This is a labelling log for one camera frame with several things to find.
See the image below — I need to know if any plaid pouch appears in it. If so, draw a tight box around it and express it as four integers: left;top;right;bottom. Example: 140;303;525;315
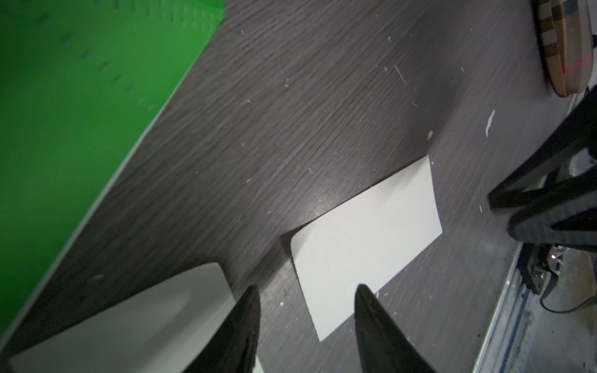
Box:
534;0;596;97

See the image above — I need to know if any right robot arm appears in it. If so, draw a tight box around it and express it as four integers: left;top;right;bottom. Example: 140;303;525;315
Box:
488;90;596;253

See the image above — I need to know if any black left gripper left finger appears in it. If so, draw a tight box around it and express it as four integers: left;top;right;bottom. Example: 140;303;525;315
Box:
185;285;261;372

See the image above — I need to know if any green white tea bag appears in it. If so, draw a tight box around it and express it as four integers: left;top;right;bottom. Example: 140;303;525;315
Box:
1;1;225;340

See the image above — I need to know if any white paper receipt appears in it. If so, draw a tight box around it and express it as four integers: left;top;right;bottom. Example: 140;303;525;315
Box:
291;156;442;341

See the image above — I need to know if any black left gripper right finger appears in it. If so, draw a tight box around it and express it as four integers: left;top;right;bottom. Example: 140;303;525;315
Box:
354;284;434;372

